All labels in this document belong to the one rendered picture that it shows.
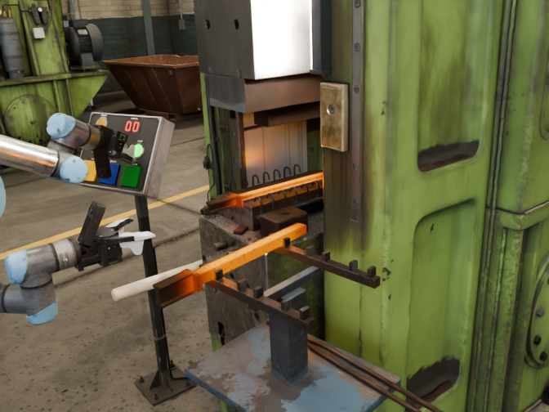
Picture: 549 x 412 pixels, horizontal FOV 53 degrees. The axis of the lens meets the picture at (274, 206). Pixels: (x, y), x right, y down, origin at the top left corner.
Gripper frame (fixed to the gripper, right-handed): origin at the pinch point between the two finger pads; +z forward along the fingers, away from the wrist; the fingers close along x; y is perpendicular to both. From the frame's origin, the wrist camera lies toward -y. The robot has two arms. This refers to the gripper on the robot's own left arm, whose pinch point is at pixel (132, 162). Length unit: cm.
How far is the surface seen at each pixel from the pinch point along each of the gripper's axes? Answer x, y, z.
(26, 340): 97, -87, 60
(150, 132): -3.8, 11.7, 1.3
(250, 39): -57, 30, -30
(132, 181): -1.7, -6.7, 0.6
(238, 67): -51, 25, -24
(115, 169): 7.3, -3.3, 0.6
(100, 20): 625, 343, 513
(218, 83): -40.8, 23.1, -17.0
